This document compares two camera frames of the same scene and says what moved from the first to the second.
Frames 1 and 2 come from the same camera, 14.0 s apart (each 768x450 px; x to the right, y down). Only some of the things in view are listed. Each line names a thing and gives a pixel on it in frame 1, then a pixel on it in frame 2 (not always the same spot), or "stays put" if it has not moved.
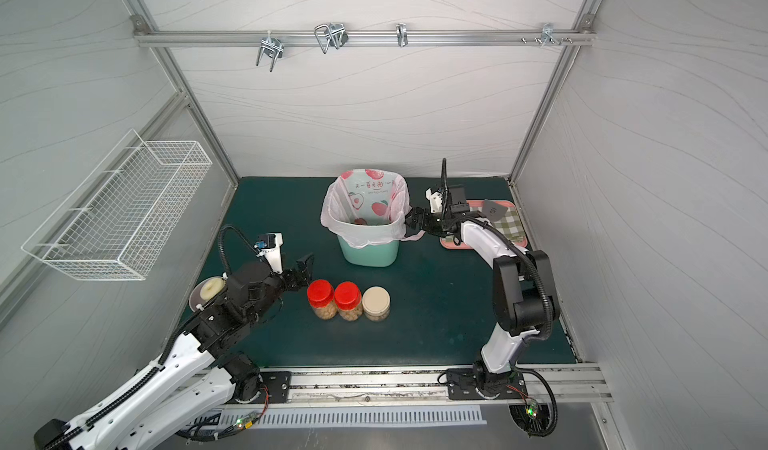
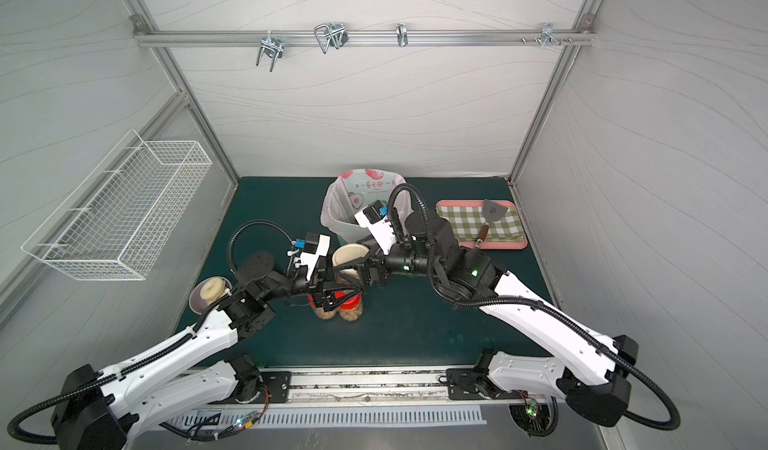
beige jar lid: x=375 y=301 to x=348 y=252
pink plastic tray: x=510 y=226 stays put
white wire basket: x=114 y=222 stays put
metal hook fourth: x=548 y=35 stays put
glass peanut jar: x=376 y=306 to x=348 y=276
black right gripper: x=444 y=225 to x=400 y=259
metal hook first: x=273 y=48 stays put
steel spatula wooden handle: x=493 y=210 stays put
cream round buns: x=211 y=288 stays put
